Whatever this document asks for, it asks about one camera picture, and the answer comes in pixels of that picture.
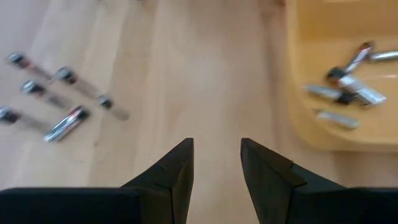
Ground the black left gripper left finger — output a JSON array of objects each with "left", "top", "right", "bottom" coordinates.
[{"left": 0, "top": 138, "right": 194, "bottom": 224}]

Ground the yellow plastic bin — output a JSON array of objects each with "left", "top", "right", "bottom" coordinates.
[{"left": 284, "top": 0, "right": 398, "bottom": 153}]

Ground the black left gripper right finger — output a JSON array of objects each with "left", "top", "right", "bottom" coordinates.
[{"left": 241, "top": 138, "right": 398, "bottom": 224}]

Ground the silver black battery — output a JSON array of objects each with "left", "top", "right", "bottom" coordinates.
[
  {"left": 55, "top": 65, "right": 101, "bottom": 99},
  {"left": 6, "top": 51, "right": 53, "bottom": 81},
  {"left": 21, "top": 79, "right": 73, "bottom": 110},
  {"left": 42, "top": 105, "right": 91, "bottom": 143},
  {"left": 303, "top": 83, "right": 354, "bottom": 105},
  {"left": 368, "top": 49, "right": 398, "bottom": 62},
  {"left": 335, "top": 74, "right": 388, "bottom": 107},
  {"left": 314, "top": 108, "right": 361, "bottom": 131},
  {"left": 96, "top": 93, "right": 131, "bottom": 122},
  {"left": 0, "top": 105, "right": 49, "bottom": 133},
  {"left": 325, "top": 40, "right": 374, "bottom": 80}
]

